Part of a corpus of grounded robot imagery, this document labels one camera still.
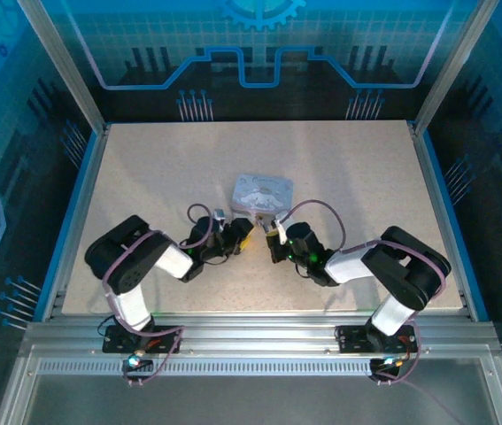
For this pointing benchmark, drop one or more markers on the aluminium frame post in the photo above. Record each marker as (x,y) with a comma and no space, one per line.
(454,57)
(69,66)

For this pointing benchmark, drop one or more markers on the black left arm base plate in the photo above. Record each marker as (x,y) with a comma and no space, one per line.
(166,338)

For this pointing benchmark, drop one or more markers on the aluminium mounting rail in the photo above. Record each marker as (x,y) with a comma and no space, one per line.
(255,332)

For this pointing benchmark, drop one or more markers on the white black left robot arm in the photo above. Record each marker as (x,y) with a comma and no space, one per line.
(131,261)

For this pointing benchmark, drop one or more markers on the small lit circuit board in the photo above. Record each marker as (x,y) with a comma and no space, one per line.
(388,364)
(135,362)

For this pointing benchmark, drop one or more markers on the aluminium side rail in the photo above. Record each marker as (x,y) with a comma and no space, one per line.
(443,212)
(80,212)

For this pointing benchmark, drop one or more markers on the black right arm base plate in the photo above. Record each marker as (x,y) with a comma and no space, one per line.
(352,338)

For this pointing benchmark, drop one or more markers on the cartoon print tin box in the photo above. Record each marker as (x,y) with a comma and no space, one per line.
(261,197)

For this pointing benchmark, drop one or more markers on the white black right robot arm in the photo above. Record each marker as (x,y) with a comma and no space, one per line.
(405,270)

